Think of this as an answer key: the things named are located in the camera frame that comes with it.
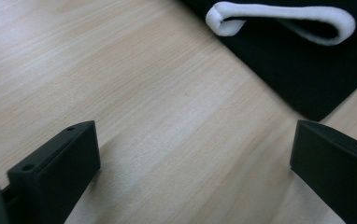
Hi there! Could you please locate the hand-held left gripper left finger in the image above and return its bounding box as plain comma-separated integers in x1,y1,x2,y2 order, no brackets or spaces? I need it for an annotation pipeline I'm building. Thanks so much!
7,119,102,224

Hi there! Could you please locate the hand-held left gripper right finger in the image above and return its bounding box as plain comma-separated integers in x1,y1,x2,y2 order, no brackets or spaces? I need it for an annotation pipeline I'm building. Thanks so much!
289,119,357,224

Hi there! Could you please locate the black garment with white trim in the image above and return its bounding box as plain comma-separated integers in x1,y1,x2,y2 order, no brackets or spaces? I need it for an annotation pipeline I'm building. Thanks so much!
179,0,357,122

